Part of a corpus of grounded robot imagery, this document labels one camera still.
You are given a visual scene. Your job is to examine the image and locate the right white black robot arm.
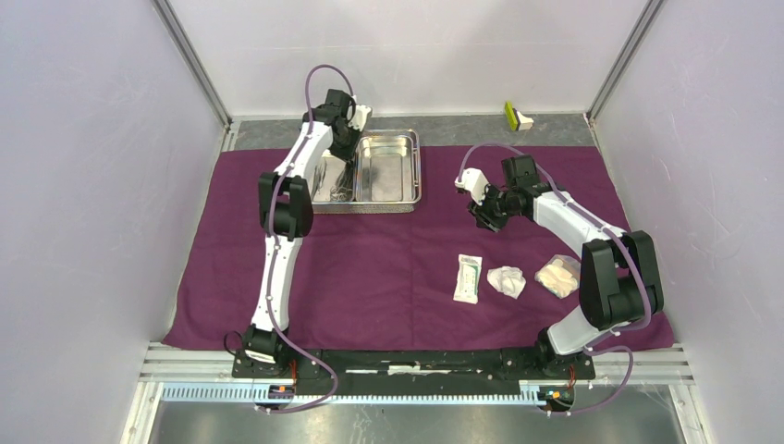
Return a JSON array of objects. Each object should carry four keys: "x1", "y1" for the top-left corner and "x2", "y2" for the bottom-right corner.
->
[{"x1": 455, "y1": 154, "x2": 664, "y2": 377}]

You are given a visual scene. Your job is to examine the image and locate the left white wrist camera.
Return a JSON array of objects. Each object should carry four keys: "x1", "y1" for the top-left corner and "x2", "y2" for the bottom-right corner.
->
[{"x1": 349, "y1": 105, "x2": 373, "y2": 131}]

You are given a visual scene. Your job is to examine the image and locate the metal instrument tray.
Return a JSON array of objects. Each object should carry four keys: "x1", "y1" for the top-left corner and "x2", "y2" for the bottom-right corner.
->
[{"x1": 308, "y1": 129, "x2": 423, "y2": 215}]

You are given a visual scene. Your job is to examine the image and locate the white gauze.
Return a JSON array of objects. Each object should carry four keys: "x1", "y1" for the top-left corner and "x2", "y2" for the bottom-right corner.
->
[{"x1": 486, "y1": 265, "x2": 527, "y2": 300}]

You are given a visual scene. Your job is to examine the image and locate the yellow green white object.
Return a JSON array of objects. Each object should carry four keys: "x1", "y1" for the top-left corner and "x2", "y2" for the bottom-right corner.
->
[{"x1": 504, "y1": 101, "x2": 534, "y2": 132}]

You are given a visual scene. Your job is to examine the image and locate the beige gauze roll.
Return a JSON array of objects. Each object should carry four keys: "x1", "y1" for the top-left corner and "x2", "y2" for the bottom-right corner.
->
[{"x1": 534, "y1": 254, "x2": 581, "y2": 299}]

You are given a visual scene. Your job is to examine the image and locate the white sterile packet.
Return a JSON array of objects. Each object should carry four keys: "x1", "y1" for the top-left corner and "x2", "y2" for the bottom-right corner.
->
[{"x1": 453, "y1": 254, "x2": 482, "y2": 304}]

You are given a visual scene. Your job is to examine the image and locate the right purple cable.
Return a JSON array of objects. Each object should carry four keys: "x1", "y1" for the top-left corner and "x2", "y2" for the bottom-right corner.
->
[{"x1": 457, "y1": 142, "x2": 655, "y2": 418}]

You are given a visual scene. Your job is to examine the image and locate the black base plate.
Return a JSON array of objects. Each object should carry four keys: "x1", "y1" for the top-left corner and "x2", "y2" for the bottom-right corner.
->
[{"x1": 232, "y1": 347, "x2": 596, "y2": 396}]

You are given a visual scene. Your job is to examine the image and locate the steel surgical scissors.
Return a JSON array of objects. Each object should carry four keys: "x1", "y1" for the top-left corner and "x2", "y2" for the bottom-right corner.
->
[{"x1": 325, "y1": 160, "x2": 356, "y2": 203}]

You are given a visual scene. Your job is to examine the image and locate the purple cable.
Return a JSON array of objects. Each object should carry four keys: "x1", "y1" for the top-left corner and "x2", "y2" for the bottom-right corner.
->
[
  {"x1": 263, "y1": 65, "x2": 358, "y2": 415},
  {"x1": 457, "y1": 142, "x2": 655, "y2": 418}
]

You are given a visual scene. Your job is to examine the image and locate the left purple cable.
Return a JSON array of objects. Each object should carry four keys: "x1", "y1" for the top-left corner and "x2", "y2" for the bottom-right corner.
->
[{"x1": 263, "y1": 65, "x2": 358, "y2": 415}]

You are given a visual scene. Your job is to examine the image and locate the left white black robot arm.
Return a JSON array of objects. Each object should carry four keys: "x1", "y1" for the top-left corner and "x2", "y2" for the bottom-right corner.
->
[{"x1": 233, "y1": 89, "x2": 372, "y2": 377}]

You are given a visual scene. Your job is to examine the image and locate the purple cloth wrap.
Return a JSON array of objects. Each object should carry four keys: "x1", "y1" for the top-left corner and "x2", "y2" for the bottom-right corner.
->
[{"x1": 163, "y1": 144, "x2": 676, "y2": 352}]

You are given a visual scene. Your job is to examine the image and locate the aluminium frame rail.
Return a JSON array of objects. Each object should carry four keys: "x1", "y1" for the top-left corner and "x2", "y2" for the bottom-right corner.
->
[{"x1": 120, "y1": 342, "x2": 715, "y2": 443}]

